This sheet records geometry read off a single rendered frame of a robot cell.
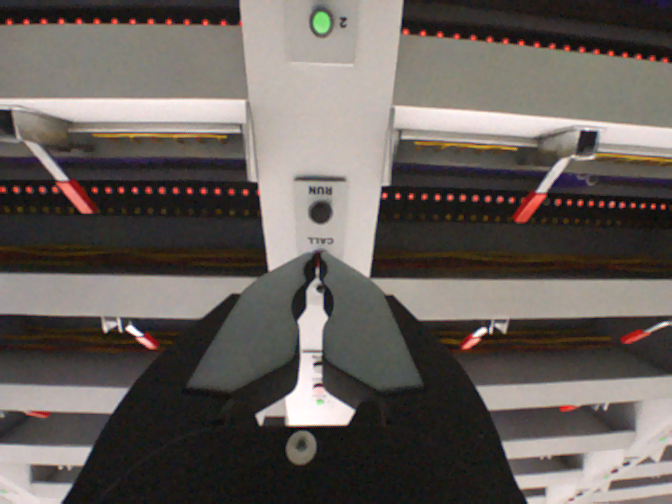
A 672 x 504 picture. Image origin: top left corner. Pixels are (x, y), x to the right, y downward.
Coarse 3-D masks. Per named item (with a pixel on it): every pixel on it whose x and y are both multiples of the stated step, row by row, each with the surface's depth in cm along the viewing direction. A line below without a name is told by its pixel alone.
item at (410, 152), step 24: (408, 144) 24; (432, 144) 22; (456, 144) 22; (480, 144) 24; (504, 168) 25; (528, 168) 25; (576, 168) 25; (600, 168) 25; (624, 168) 25; (648, 168) 25
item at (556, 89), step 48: (432, 48) 15; (480, 48) 15; (528, 48) 15; (432, 96) 16; (480, 96) 16; (528, 96) 16; (576, 96) 16; (624, 96) 16; (624, 144) 22; (576, 192) 37; (624, 192) 37
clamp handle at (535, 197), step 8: (560, 160) 20; (568, 160) 20; (552, 168) 20; (560, 168) 20; (544, 176) 21; (552, 176) 21; (544, 184) 21; (536, 192) 22; (544, 192) 22; (528, 200) 23; (536, 200) 22; (520, 208) 24; (528, 208) 23; (512, 216) 25; (520, 216) 24; (528, 216) 24
